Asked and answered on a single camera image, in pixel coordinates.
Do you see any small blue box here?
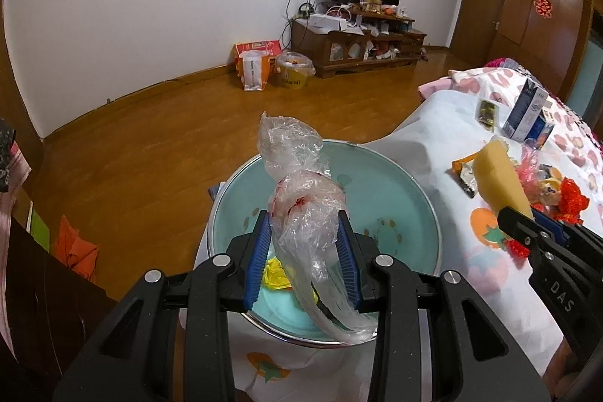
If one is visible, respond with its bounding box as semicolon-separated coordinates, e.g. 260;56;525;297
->
531;107;557;147

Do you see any orange cardboard box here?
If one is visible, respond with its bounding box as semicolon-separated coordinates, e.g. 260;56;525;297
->
234;39;283;66

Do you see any white fruit print sheet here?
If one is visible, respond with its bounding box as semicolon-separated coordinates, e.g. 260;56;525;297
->
195;72;603;402

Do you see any wooden door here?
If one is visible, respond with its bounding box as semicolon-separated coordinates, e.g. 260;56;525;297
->
449;0;512;50

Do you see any white flat box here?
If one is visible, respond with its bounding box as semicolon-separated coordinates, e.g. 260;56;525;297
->
308;13;350;31

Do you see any yellow sponge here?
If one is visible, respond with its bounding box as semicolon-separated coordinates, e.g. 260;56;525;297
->
472;137;536;221

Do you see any wooden television cabinet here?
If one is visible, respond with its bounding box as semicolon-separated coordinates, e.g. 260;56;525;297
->
291;12;427;79

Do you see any orange bag on floor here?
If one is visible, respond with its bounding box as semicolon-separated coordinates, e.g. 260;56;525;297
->
53;215;101;286

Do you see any pink plastic bag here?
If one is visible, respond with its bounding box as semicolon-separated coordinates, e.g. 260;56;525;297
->
515;144;541;185

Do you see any pink printed blanket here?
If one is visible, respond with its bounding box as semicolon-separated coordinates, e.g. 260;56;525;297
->
418;57;603;181

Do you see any teal enamel basin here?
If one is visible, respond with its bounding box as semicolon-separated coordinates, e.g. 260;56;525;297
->
207;139;442;345

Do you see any yellow printed packet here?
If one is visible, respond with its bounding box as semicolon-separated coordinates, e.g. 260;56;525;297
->
541;177;565;207

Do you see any red crinkled wrapper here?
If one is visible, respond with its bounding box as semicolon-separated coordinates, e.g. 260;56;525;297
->
558;177;592;225

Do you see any yellow bucket with plastic liner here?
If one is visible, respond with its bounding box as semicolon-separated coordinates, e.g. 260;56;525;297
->
275;52;316;90

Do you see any white orange paper bag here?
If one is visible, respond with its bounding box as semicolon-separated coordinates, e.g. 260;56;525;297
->
239;50;272;93

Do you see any wooden wardrobe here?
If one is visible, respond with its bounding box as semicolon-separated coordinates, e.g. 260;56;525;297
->
490;0;603;111

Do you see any pink striped cloth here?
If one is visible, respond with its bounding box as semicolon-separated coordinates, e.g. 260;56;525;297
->
0;142;33;362

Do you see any crumpled yellow wrapper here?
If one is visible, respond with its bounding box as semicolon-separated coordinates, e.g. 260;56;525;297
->
261;258;295;290

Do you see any dark wooden furniture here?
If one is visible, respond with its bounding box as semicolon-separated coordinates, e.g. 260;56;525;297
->
0;214;119;402

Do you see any black patterned cloth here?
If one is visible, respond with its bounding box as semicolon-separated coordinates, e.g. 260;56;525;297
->
0;118;18;192

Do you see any clear plastic bag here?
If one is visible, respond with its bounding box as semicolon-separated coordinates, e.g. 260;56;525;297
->
258;111;378;345

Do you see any green board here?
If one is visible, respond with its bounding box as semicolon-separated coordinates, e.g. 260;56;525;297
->
27;199;51;253

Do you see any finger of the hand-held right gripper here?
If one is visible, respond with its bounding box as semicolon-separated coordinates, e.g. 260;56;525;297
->
531;204;603;252
498;206;557;264

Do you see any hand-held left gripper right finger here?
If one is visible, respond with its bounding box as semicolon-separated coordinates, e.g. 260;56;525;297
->
337;210;552;402

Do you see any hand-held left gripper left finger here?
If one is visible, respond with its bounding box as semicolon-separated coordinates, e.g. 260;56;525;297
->
52;211;271;402

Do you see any orange snack wrapper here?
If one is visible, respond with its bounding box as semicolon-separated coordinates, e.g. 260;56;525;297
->
452;151;482;199

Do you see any tall blue white carton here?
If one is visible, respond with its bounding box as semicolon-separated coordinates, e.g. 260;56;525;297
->
502;78;551;142

